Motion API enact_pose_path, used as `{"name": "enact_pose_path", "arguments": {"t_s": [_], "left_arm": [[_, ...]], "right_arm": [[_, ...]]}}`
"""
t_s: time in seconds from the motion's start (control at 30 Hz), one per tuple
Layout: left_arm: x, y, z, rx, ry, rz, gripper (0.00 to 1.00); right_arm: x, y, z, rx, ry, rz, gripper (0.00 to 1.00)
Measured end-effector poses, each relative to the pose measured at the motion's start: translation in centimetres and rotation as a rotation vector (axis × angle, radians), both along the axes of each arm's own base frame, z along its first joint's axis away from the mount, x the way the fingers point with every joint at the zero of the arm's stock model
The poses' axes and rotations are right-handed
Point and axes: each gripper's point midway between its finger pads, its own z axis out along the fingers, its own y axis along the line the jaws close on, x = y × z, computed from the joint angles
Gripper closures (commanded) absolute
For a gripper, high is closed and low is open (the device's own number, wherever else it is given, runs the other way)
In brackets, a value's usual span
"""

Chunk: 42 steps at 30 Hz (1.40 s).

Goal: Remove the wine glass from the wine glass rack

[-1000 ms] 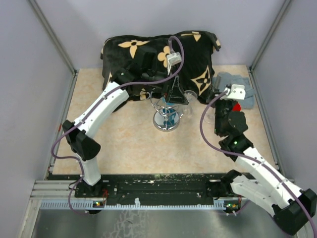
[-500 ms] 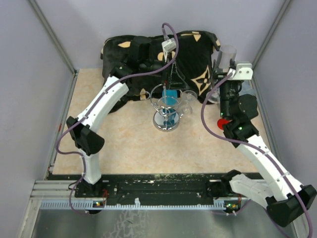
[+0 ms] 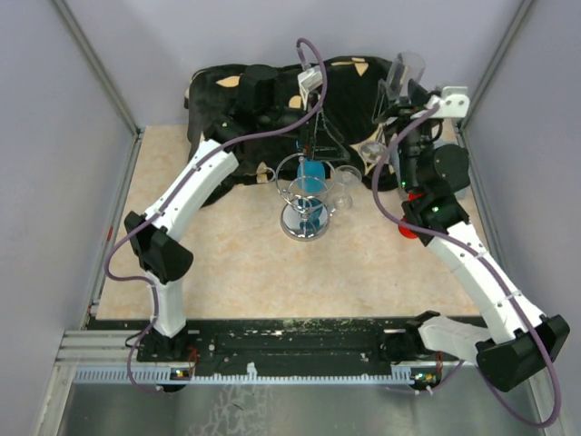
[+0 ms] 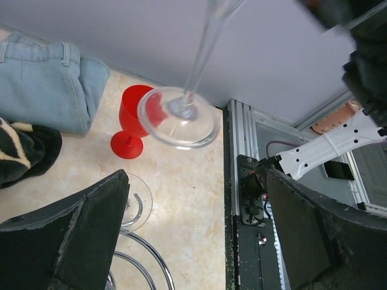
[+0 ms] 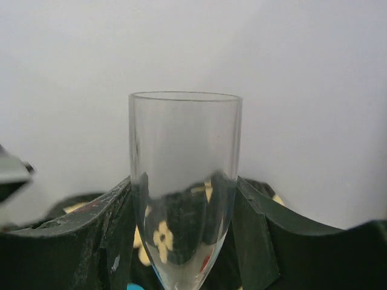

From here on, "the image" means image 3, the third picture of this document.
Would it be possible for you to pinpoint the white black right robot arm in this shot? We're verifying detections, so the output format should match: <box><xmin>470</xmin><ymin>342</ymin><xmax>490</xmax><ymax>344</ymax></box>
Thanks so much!
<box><xmin>372</xmin><ymin>78</ymin><xmax>570</xmax><ymax>392</ymax></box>

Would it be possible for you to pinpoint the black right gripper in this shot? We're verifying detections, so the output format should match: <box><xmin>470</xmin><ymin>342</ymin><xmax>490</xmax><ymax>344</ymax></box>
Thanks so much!
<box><xmin>374</xmin><ymin>79</ymin><xmax>444</xmax><ymax>192</ymax></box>

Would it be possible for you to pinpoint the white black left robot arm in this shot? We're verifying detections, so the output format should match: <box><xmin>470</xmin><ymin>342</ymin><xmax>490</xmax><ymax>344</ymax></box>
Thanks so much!
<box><xmin>124</xmin><ymin>64</ymin><xmax>349</xmax><ymax>361</ymax></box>

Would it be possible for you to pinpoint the blue plastic wine glass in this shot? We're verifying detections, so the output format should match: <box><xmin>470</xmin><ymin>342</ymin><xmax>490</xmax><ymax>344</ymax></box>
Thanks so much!
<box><xmin>297</xmin><ymin>156</ymin><xmax>326</xmax><ymax>195</ymax></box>

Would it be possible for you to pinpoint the grey blue cloth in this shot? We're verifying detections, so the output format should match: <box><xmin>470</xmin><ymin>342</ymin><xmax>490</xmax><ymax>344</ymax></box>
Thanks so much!
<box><xmin>389</xmin><ymin>151</ymin><xmax>469</xmax><ymax>201</ymax></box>

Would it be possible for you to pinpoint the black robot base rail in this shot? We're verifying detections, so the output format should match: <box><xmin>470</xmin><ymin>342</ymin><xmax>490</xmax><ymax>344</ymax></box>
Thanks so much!
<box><xmin>85</xmin><ymin>312</ymin><xmax>476</xmax><ymax>378</ymax></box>

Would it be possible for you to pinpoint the clear wine glass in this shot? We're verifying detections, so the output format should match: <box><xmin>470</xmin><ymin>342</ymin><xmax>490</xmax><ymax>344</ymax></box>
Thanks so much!
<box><xmin>331</xmin><ymin>165</ymin><xmax>362</xmax><ymax>212</ymax></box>
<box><xmin>359</xmin><ymin>51</ymin><xmax>429</xmax><ymax>164</ymax></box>

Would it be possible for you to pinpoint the chrome wire wine glass rack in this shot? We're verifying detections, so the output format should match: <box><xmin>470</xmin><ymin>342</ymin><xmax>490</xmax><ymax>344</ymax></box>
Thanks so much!
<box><xmin>274</xmin><ymin>153</ymin><xmax>335</xmax><ymax>242</ymax></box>

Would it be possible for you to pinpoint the red plastic wine glass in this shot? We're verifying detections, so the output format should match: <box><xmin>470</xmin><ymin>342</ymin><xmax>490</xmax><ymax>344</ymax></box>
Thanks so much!
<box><xmin>398</xmin><ymin>193</ymin><xmax>424</xmax><ymax>240</ymax></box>

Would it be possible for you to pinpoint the clear wine glass front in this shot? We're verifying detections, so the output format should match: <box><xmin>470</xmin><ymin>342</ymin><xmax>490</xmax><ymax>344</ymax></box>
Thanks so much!
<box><xmin>359</xmin><ymin>51</ymin><xmax>429</xmax><ymax>164</ymax></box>

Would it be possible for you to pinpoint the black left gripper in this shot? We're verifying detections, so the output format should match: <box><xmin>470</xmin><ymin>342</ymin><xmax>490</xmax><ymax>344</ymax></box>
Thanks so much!
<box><xmin>259</xmin><ymin>91</ymin><xmax>350</xmax><ymax>162</ymax></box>

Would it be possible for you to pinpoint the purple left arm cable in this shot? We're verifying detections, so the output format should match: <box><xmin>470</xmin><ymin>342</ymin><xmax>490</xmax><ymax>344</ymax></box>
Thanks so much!
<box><xmin>103</xmin><ymin>37</ymin><xmax>328</xmax><ymax>396</ymax></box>

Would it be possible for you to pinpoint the clear wine glass right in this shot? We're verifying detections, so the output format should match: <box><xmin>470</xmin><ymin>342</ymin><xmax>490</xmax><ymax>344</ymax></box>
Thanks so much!
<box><xmin>331</xmin><ymin>165</ymin><xmax>362</xmax><ymax>212</ymax></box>

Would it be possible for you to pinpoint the black floral blanket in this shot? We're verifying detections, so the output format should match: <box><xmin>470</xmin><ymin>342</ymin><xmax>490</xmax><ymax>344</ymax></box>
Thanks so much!
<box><xmin>184</xmin><ymin>56</ymin><xmax>390</xmax><ymax>206</ymax></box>

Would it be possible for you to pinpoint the grey slotted cable duct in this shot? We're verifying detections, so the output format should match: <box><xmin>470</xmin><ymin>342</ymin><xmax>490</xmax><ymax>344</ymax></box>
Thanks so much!
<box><xmin>74</xmin><ymin>363</ymin><xmax>436</xmax><ymax>385</ymax></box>

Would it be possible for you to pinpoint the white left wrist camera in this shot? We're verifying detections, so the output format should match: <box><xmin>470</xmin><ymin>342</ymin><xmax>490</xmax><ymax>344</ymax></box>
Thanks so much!
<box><xmin>297</xmin><ymin>66</ymin><xmax>323</xmax><ymax>99</ymax></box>

